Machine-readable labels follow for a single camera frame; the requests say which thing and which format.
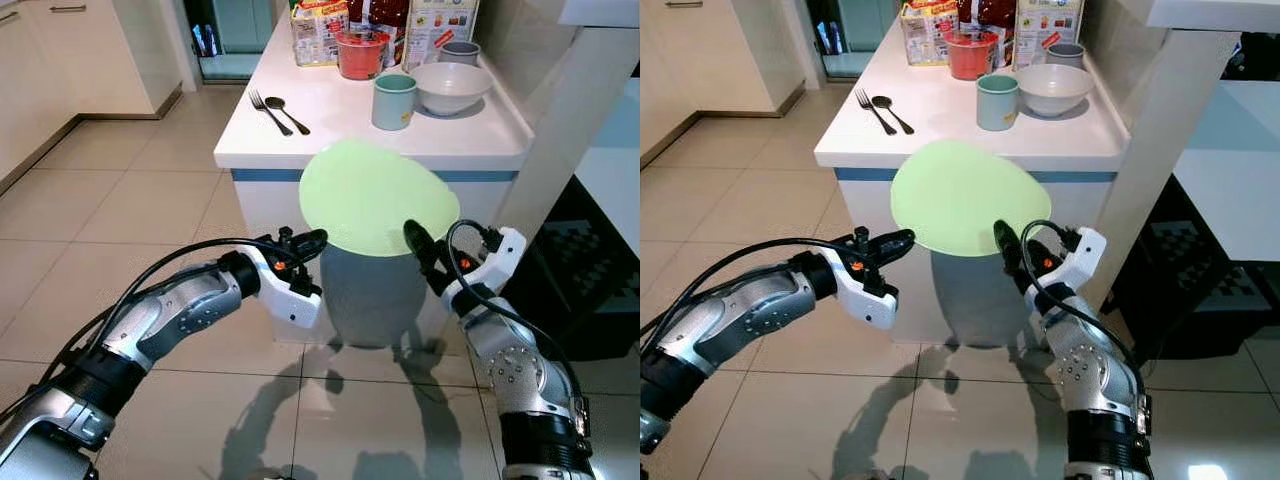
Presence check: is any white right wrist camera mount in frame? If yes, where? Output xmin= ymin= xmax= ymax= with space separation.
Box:
xmin=443 ymin=227 xmax=527 ymax=317
xmin=1045 ymin=227 xmax=1108 ymax=306

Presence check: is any teal mug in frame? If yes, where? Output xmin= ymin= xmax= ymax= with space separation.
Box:
xmin=372 ymin=73 xmax=418 ymax=132
xmin=976 ymin=74 xmax=1021 ymax=133

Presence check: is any grey dining table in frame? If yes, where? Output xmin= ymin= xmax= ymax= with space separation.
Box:
xmin=1172 ymin=78 xmax=1280 ymax=263
xmin=572 ymin=78 xmax=641 ymax=256

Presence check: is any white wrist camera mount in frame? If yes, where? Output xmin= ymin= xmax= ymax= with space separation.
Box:
xmin=255 ymin=245 xmax=324 ymax=329
xmin=443 ymin=227 xmax=527 ymax=317
xmin=1045 ymin=227 xmax=1108 ymax=306
xmin=830 ymin=248 xmax=899 ymax=329

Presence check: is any red plastic cup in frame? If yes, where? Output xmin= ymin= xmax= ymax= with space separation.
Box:
xmin=943 ymin=30 xmax=999 ymax=82
xmin=335 ymin=30 xmax=391 ymax=82

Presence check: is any dark metal spoon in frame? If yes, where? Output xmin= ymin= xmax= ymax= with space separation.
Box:
xmin=870 ymin=95 xmax=916 ymax=136
xmin=264 ymin=96 xmax=312 ymax=137

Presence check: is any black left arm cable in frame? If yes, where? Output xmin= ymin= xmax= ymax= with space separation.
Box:
xmin=0 ymin=235 xmax=301 ymax=426
xmin=640 ymin=235 xmax=873 ymax=341

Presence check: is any dark metal fork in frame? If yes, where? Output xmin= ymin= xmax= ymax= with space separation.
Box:
xmin=248 ymin=89 xmax=294 ymax=138
xmin=853 ymin=88 xmax=897 ymax=137

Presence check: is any light green plate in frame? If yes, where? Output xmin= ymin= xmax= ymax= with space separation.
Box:
xmin=890 ymin=139 xmax=1053 ymax=257
xmin=299 ymin=139 xmax=462 ymax=257

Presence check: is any white bowl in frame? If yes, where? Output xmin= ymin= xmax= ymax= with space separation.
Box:
xmin=412 ymin=62 xmax=495 ymax=119
xmin=1015 ymin=64 xmax=1095 ymax=120

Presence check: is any white kitchen counter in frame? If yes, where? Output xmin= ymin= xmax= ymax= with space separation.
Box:
xmin=213 ymin=0 xmax=641 ymax=346
xmin=813 ymin=0 xmax=1280 ymax=346

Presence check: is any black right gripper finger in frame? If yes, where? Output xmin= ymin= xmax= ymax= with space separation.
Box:
xmin=992 ymin=219 xmax=1033 ymax=286
xmin=402 ymin=219 xmax=446 ymax=291

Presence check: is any white printed carton box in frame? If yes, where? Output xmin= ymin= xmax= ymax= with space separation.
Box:
xmin=403 ymin=0 xmax=480 ymax=71
xmin=1013 ymin=0 xmax=1085 ymax=71

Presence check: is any colourful snack box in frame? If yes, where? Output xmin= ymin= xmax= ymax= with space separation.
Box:
xmin=900 ymin=0 xmax=959 ymax=67
xmin=290 ymin=0 xmax=349 ymax=68

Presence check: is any black chair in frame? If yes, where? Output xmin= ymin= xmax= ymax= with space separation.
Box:
xmin=500 ymin=175 xmax=641 ymax=363
xmin=1108 ymin=175 xmax=1280 ymax=363

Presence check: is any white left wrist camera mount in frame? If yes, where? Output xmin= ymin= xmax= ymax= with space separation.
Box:
xmin=255 ymin=245 xmax=324 ymax=329
xmin=830 ymin=248 xmax=899 ymax=329

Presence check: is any dark red package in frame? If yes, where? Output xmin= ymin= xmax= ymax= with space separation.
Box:
xmin=955 ymin=0 xmax=1021 ymax=53
xmin=345 ymin=0 xmax=412 ymax=61

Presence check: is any teal framed glass door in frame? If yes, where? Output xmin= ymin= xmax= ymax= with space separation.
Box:
xmin=805 ymin=0 xmax=883 ymax=79
xmin=184 ymin=0 xmax=277 ymax=83

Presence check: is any beige kitchen cabinet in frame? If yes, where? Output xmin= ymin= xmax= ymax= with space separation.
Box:
xmin=0 ymin=0 xmax=184 ymax=193
xmin=640 ymin=0 xmax=807 ymax=169

